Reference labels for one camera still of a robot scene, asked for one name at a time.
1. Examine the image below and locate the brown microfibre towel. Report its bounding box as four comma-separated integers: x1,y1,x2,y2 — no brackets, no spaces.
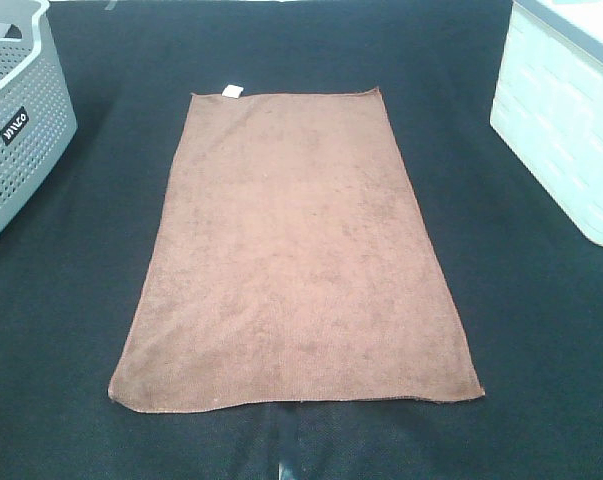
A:
108,89,484,413

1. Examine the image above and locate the pale green plastic basket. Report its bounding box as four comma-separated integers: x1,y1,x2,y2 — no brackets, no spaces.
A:
490,1,603,246

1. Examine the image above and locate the grey perforated plastic basket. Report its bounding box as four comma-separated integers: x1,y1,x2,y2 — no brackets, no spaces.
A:
0,1,77,233

